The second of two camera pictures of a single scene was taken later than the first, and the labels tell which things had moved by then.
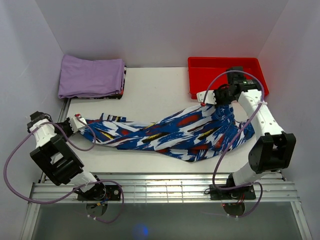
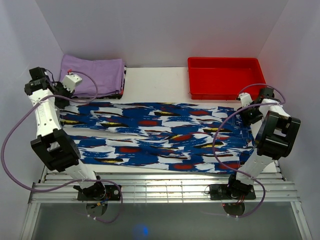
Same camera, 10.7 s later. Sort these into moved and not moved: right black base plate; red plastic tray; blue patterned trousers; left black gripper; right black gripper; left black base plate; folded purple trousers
Moved: right black gripper; blue patterned trousers; left black gripper
Not moved: folded purple trousers; red plastic tray; left black base plate; right black base plate
